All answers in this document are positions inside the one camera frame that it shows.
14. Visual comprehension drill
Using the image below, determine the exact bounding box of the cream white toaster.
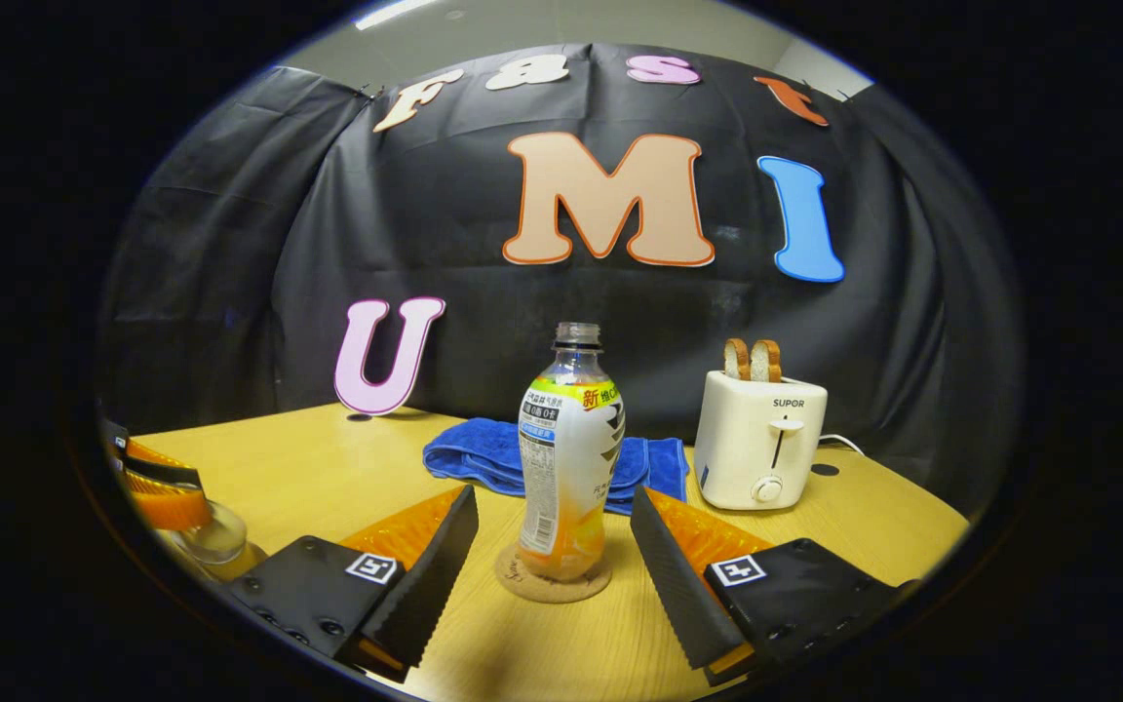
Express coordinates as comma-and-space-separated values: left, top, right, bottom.
693, 370, 829, 511

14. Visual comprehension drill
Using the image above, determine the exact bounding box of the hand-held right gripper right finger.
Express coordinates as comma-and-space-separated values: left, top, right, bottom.
630, 487, 923, 688

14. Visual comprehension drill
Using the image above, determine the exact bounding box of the clear labelled water bottle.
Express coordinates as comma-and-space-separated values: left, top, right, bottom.
518, 322, 626, 583

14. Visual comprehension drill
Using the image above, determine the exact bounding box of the blue folded towel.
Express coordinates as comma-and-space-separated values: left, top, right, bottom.
422, 417, 691, 516

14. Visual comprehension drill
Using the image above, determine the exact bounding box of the black backdrop cloth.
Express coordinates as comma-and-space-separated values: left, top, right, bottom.
94, 41, 1026, 518

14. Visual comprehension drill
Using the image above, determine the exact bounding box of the round cork coaster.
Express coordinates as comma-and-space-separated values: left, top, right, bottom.
495, 541, 613, 604

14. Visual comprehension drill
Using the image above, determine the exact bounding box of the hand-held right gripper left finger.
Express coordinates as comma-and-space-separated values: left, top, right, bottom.
230, 485, 480, 683

